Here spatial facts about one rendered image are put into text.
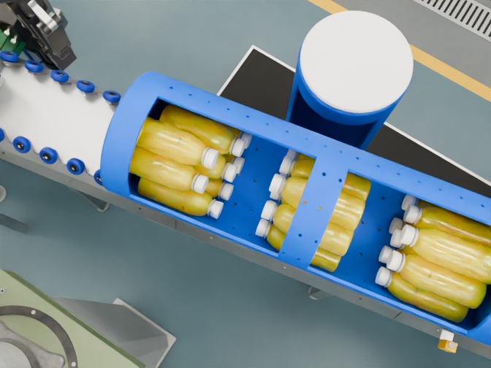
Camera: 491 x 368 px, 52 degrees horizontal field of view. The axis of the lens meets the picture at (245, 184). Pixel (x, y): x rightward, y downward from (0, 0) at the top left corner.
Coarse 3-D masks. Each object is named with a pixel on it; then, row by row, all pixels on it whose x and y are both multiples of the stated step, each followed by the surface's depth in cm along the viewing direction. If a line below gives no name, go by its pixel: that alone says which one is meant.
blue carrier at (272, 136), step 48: (144, 96) 102; (192, 96) 104; (288, 144) 100; (336, 144) 104; (240, 192) 124; (336, 192) 96; (384, 192) 119; (432, 192) 98; (240, 240) 106; (288, 240) 99; (384, 240) 121; (384, 288) 114; (480, 336) 99
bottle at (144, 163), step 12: (132, 156) 109; (144, 156) 108; (156, 156) 109; (132, 168) 109; (144, 168) 108; (156, 168) 108; (168, 168) 108; (180, 168) 108; (192, 168) 110; (156, 180) 109; (168, 180) 108; (180, 180) 108; (192, 180) 109
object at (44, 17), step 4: (32, 0) 57; (28, 4) 57; (32, 4) 57; (36, 4) 58; (32, 8) 58; (36, 8) 58; (40, 8) 58; (36, 12) 58; (40, 12) 58; (44, 12) 58; (52, 12) 60; (40, 16) 58; (44, 16) 58; (48, 16) 58; (40, 20) 60; (44, 20) 58; (48, 20) 59; (52, 20) 59; (40, 24) 59; (48, 24) 58; (52, 24) 59; (56, 24) 59; (52, 28) 59
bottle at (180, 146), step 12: (156, 120) 107; (144, 132) 105; (156, 132) 105; (168, 132) 105; (180, 132) 106; (144, 144) 106; (156, 144) 105; (168, 144) 105; (180, 144) 104; (192, 144) 104; (204, 144) 106; (168, 156) 106; (180, 156) 105; (192, 156) 105; (204, 156) 105
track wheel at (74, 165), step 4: (68, 160) 125; (72, 160) 124; (76, 160) 124; (68, 164) 125; (72, 164) 124; (76, 164) 124; (80, 164) 124; (68, 168) 126; (72, 168) 125; (76, 168) 125; (80, 168) 124; (84, 168) 126; (72, 172) 126; (76, 172) 126; (80, 172) 125
